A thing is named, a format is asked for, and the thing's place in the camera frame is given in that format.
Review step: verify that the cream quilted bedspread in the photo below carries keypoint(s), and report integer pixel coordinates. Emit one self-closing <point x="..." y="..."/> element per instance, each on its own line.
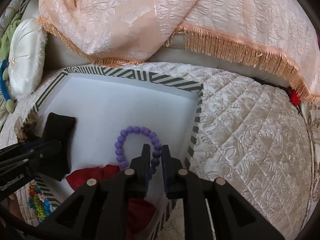
<point x="250" y="134"/>

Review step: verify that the leopard print hair bow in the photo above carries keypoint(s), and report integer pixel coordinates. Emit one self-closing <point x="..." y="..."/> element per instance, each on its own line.
<point x="25" y="130"/>

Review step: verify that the person's left hand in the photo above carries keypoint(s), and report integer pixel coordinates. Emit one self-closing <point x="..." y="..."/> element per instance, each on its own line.
<point x="14" y="207"/>

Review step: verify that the striped green white tray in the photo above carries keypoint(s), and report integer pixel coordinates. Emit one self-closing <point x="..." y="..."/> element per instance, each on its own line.
<point x="106" y="101"/>

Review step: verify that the green plush toy blue band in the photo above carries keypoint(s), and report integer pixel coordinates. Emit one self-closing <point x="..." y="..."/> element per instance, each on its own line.
<point x="5" y="48"/>

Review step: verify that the small red object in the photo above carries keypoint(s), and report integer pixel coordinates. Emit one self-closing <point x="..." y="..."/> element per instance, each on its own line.
<point x="294" y="98"/>

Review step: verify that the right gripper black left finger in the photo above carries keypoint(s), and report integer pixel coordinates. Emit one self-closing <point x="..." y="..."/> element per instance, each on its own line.
<point x="99" y="209"/>

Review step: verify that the peach fringed blanket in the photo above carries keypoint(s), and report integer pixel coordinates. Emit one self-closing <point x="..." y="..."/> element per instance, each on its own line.
<point x="274" y="35"/>

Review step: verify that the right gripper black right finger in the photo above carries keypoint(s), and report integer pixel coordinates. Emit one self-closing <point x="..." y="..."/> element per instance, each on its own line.
<point x="212" y="209"/>

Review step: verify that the floral bed skirt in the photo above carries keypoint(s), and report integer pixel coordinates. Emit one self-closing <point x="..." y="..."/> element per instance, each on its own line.
<point x="310" y="112"/>

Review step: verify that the red velvet bow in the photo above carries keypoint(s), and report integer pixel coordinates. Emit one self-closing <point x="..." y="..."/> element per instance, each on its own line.
<point x="141" y="212"/>

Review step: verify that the round white satin cushion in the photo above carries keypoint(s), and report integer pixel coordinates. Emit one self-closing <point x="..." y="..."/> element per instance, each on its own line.
<point x="26" y="58"/>

